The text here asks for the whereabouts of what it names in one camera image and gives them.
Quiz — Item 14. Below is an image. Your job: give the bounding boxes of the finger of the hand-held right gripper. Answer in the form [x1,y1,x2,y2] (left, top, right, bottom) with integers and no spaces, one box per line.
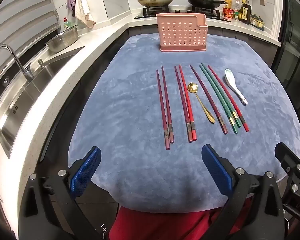
[274,142,300,178]

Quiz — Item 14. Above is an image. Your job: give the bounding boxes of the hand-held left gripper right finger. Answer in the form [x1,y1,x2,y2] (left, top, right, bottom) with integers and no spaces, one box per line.
[201,144,284,240]

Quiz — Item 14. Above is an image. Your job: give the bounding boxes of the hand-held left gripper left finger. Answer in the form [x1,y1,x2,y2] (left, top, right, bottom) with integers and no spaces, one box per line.
[19,146,109,240]

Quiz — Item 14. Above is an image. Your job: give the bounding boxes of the green chopstick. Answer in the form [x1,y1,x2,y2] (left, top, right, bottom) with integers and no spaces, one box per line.
[199,65,238,134]
[201,63,242,128]

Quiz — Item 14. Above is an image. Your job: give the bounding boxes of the dark red chopstick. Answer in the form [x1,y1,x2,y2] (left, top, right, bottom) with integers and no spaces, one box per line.
[189,64,228,135]
[174,65,193,143]

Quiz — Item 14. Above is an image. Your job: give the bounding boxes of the maroon chopstick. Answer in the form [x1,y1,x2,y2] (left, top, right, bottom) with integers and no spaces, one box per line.
[156,69,170,151]
[161,66,175,144]

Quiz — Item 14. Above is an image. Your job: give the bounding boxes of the gold flower spoon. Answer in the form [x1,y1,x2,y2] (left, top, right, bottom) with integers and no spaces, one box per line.
[187,82,215,124]

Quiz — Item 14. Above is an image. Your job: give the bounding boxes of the white ceramic spoon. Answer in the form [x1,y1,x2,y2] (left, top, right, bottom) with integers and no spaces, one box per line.
[224,68,248,105]

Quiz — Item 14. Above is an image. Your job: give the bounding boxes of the pink perforated utensil holder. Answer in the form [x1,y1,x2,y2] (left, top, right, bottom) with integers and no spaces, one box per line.
[156,12,208,53]

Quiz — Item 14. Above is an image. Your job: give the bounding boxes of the person's red clothing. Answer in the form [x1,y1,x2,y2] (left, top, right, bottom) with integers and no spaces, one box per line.
[109,197,255,240]

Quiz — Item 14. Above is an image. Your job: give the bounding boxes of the stainless steel sink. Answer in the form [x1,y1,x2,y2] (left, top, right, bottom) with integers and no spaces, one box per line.
[0,46,85,159]

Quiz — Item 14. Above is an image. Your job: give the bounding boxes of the blue plush table mat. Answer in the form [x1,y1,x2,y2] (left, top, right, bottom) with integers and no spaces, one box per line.
[67,34,300,214]

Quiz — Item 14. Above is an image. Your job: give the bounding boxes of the glass sliding door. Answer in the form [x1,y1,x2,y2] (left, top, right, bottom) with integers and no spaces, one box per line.
[277,0,300,130]

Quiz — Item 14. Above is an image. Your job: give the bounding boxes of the chrome kitchen faucet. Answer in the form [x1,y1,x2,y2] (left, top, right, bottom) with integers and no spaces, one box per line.
[0,44,35,90]

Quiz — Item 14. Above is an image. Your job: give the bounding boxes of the stainless steel bowl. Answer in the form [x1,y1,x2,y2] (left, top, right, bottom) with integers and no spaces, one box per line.
[45,25,79,53]

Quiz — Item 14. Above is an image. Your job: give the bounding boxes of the spice jar rack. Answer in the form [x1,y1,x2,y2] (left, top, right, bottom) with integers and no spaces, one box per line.
[250,14,265,29]

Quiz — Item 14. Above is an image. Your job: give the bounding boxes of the dark soy sauce bottle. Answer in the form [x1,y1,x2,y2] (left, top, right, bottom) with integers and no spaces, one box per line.
[239,1,252,22]

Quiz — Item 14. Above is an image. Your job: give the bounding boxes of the red instant noodle cup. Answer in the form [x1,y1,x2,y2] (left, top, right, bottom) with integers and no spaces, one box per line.
[222,7,235,19]

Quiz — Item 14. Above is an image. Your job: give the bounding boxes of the white hanging towel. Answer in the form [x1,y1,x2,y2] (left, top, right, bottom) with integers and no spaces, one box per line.
[74,0,97,29]

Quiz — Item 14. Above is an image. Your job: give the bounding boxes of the black gas stove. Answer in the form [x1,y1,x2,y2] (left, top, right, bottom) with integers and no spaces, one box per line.
[134,5,232,23]

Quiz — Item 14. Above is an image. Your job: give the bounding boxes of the black wok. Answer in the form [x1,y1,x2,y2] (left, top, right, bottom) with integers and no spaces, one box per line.
[185,0,228,10]

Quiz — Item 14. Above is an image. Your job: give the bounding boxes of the purple hanging cloth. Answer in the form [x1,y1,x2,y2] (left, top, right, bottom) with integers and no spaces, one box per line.
[66,0,77,17]

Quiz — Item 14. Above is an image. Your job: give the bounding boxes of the white window blinds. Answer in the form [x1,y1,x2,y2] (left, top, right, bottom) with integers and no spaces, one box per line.
[0,0,60,55]

